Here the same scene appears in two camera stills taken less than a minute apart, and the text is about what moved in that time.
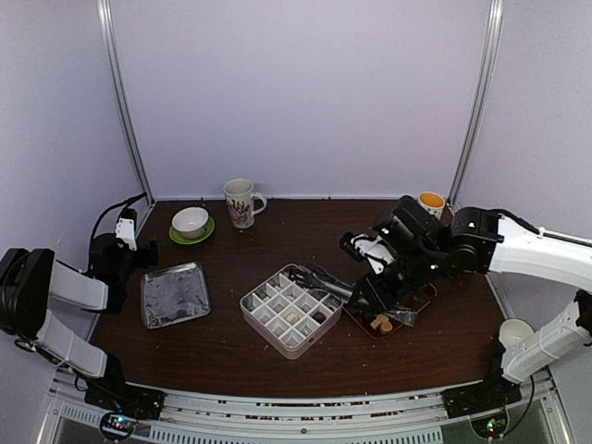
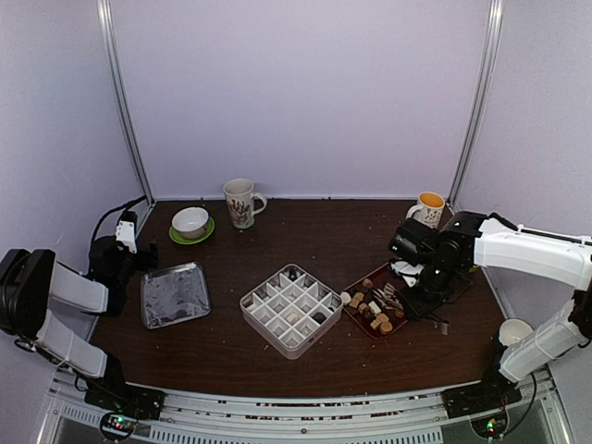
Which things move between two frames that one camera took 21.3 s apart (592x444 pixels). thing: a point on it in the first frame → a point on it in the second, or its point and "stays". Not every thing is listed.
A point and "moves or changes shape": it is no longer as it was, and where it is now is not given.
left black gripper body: x=143 y=260 stays
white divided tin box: x=284 y=316 stays
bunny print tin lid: x=174 y=294 stays
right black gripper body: x=390 y=296 → x=429 y=299
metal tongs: x=313 y=277 moves or changes shape
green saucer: x=209 y=228 stays
